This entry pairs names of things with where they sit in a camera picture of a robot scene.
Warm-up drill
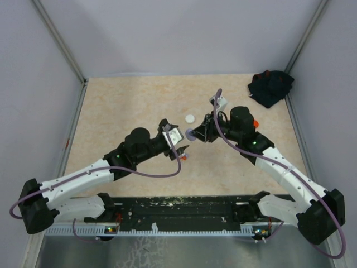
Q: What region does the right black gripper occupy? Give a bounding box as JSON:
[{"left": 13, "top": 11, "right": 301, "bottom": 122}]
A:
[{"left": 190, "top": 110, "right": 241, "bottom": 143}]

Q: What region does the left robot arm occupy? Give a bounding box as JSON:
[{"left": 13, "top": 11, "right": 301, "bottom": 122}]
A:
[{"left": 15, "top": 119, "right": 185, "bottom": 235}]

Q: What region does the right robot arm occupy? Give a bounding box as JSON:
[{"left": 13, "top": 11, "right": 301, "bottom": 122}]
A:
[{"left": 190, "top": 107, "right": 345, "bottom": 245}]

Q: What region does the white earbud charging case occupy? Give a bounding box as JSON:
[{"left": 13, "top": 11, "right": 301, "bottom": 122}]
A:
[{"left": 185, "top": 114, "right": 195, "bottom": 124}]

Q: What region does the dark blue cloth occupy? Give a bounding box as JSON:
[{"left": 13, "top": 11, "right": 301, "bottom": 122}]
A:
[{"left": 248, "top": 70, "right": 295, "bottom": 108}]

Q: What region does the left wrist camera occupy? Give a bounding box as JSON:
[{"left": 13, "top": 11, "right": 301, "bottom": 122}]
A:
[{"left": 162, "top": 128, "right": 184, "bottom": 148}]

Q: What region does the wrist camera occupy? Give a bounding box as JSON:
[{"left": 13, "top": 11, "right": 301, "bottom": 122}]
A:
[
  {"left": 162, "top": 128, "right": 184, "bottom": 148},
  {"left": 209, "top": 95, "right": 228, "bottom": 113}
]

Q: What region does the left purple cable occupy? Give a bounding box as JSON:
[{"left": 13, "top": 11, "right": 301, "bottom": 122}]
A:
[{"left": 9, "top": 125, "right": 184, "bottom": 221}]

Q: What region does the purple cable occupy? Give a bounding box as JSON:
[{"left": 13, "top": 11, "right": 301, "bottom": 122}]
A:
[
  {"left": 9, "top": 125, "right": 184, "bottom": 221},
  {"left": 213, "top": 88, "right": 347, "bottom": 260}
]

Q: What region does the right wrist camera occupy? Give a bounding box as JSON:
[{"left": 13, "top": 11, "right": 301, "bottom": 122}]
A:
[{"left": 209, "top": 95, "right": 228, "bottom": 113}]

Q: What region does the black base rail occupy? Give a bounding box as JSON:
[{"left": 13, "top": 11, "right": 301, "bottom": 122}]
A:
[{"left": 83, "top": 195, "right": 282, "bottom": 241}]

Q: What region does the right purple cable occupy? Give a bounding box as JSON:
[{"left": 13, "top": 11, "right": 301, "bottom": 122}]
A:
[{"left": 213, "top": 88, "right": 347, "bottom": 260}]

